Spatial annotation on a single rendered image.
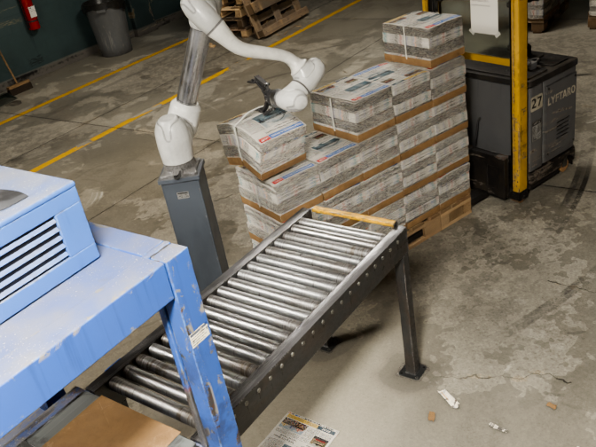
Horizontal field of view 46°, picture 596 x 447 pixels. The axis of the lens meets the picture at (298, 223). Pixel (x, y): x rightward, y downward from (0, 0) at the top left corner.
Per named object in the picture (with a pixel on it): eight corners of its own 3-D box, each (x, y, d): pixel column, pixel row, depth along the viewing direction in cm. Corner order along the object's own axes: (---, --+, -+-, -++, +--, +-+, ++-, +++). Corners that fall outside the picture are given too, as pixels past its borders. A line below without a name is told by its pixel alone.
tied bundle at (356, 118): (313, 130, 403) (307, 92, 392) (349, 113, 417) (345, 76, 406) (358, 144, 375) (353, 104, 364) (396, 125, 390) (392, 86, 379)
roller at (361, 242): (289, 223, 316) (286, 233, 316) (380, 241, 289) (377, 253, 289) (295, 223, 320) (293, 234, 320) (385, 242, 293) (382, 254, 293)
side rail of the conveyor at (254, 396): (398, 247, 307) (396, 224, 301) (410, 250, 304) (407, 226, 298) (198, 464, 217) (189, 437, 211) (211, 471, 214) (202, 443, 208)
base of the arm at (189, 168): (158, 184, 330) (155, 173, 327) (166, 164, 349) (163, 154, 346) (196, 178, 328) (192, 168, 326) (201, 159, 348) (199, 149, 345)
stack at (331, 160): (261, 291, 417) (232, 166, 377) (399, 213, 472) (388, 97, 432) (300, 317, 388) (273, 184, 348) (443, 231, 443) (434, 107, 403)
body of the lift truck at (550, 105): (449, 170, 515) (443, 66, 476) (497, 144, 541) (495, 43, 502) (529, 196, 464) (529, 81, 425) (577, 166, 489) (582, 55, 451)
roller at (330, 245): (286, 239, 316) (286, 229, 315) (377, 260, 290) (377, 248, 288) (279, 242, 312) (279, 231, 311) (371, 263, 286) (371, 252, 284)
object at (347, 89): (309, 93, 391) (309, 90, 391) (346, 77, 405) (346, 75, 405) (353, 104, 365) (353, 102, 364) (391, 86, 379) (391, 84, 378)
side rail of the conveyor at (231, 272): (305, 228, 335) (301, 207, 329) (315, 231, 332) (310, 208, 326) (94, 412, 245) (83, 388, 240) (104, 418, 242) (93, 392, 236)
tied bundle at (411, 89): (352, 113, 418) (347, 75, 406) (388, 97, 431) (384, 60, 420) (396, 125, 389) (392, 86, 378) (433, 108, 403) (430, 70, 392)
